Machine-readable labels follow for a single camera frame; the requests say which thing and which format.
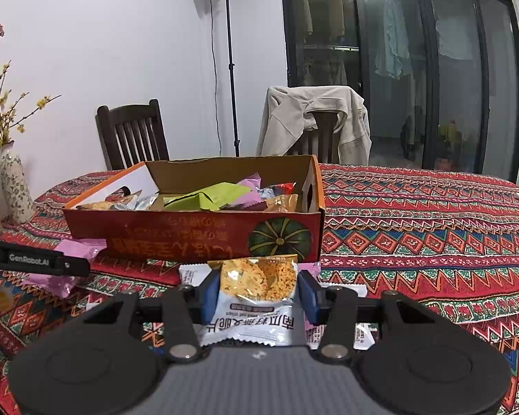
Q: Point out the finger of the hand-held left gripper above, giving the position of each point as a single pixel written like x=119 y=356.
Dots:
x=30 y=259

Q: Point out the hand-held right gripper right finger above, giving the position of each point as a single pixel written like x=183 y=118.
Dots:
x=309 y=296

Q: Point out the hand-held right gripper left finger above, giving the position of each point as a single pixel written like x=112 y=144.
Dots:
x=211 y=298

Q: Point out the pink snack packet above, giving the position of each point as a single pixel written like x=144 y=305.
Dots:
x=78 y=248
x=248 y=188

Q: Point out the red orange cardboard box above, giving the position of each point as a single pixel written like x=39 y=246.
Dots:
x=177 y=237

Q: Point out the orange cracker snack packet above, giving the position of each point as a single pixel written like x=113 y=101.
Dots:
x=281 y=204
x=104 y=205

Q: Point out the green snack packet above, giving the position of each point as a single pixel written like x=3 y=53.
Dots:
x=212 y=196

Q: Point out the colourful red orange snack packet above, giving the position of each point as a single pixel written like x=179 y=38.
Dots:
x=283 y=189

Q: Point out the white silver snack packet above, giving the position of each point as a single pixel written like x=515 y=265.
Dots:
x=146 y=202

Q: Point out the white snack packet black print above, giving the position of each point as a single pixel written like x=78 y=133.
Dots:
x=192 y=274

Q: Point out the white snack packet red print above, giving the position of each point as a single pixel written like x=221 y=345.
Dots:
x=365 y=337

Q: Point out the floral ceramic vase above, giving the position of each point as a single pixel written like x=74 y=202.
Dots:
x=17 y=186

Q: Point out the red patterned tablecloth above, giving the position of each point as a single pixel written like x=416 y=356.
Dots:
x=415 y=233

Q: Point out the yellow flower branches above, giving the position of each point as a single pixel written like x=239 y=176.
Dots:
x=4 y=112

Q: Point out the wooden chair under jacket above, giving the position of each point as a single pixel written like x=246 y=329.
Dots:
x=320 y=134

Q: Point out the dark wooden chair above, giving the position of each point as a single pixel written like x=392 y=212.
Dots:
x=134 y=134

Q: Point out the beige jacket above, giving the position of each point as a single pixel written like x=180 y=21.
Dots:
x=285 y=116

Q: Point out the black framed glass sliding door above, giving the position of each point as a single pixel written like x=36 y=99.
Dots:
x=393 y=73

